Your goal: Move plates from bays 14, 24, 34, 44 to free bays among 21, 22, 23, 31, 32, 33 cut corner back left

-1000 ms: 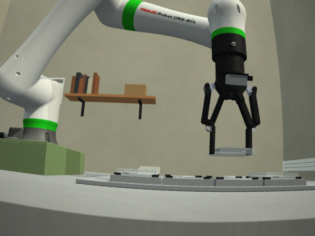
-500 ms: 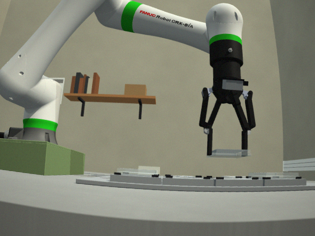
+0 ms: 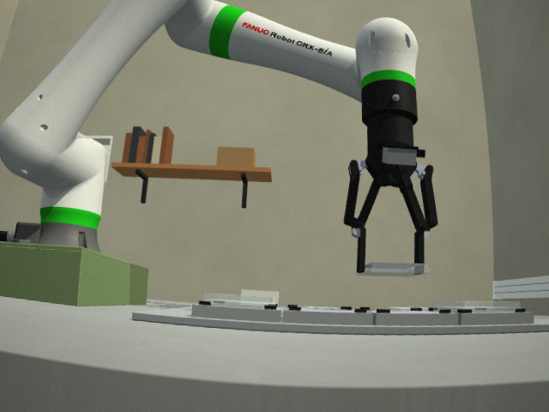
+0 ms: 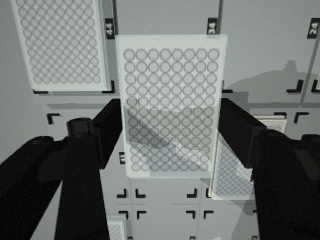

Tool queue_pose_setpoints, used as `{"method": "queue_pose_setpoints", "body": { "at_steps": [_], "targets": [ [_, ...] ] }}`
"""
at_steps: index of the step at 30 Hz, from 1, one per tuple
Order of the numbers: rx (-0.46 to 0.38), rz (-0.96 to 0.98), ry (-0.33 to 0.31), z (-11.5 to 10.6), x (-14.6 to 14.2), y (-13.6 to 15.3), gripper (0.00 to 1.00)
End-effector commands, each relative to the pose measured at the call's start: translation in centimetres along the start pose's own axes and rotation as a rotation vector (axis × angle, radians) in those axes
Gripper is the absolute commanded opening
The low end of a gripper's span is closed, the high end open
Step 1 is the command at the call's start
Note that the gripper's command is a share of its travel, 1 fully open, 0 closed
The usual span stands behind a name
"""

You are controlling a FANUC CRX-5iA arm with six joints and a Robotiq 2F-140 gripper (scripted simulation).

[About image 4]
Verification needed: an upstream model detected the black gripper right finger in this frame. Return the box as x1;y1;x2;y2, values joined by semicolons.
218;98;320;240

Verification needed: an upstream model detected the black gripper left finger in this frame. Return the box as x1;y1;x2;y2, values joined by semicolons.
0;99;123;240

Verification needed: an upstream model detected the light grey deck plate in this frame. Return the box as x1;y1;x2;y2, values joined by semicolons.
0;0;256;240

